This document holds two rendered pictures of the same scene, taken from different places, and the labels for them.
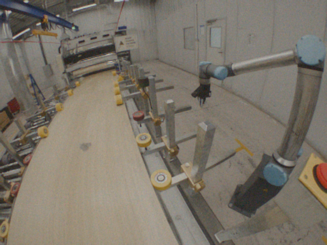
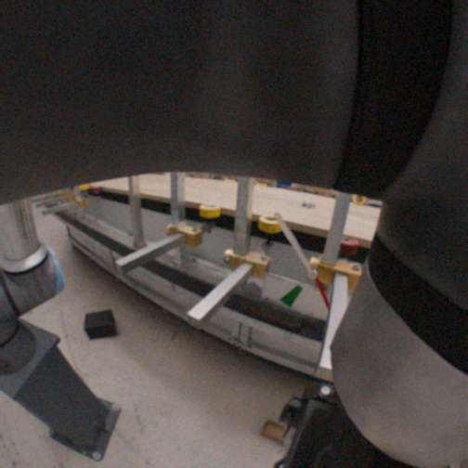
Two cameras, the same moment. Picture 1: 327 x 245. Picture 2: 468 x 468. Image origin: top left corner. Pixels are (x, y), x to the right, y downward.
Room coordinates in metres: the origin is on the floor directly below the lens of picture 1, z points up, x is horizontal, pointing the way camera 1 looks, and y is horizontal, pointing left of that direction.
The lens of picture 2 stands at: (0.86, -0.42, 1.10)
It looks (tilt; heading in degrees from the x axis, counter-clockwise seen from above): 22 degrees down; 137
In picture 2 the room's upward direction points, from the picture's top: 4 degrees clockwise
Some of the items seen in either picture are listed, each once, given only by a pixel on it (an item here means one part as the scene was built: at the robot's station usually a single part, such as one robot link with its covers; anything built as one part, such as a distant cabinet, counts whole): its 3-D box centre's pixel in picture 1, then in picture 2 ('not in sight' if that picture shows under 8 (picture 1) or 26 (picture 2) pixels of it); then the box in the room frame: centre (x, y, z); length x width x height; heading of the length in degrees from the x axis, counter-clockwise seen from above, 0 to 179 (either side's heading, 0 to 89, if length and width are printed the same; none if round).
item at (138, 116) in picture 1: (139, 120); (341, 254); (0.72, 0.17, 0.85); 0.08 x 0.08 x 0.11
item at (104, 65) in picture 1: (98, 66); not in sight; (2.77, 1.34, 1.05); 1.43 x 0.12 x 0.12; 109
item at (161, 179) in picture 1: (162, 184); (209, 219); (0.24, 0.03, 0.85); 0.08 x 0.08 x 0.11
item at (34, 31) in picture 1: (46, 33); not in sight; (3.99, 3.71, 2.65); 1.71 x 0.09 x 0.32; 16
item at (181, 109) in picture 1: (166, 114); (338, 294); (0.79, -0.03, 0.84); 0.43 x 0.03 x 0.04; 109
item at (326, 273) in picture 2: (154, 118); (333, 271); (0.74, 0.06, 0.85); 0.13 x 0.06 x 0.05; 19
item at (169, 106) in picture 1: (170, 140); (241, 240); (0.48, -0.03, 0.87); 0.03 x 0.03 x 0.48; 19
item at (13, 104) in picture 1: (15, 105); not in sight; (4.06, 7.89, 0.41); 0.76 x 0.48 x 0.81; 23
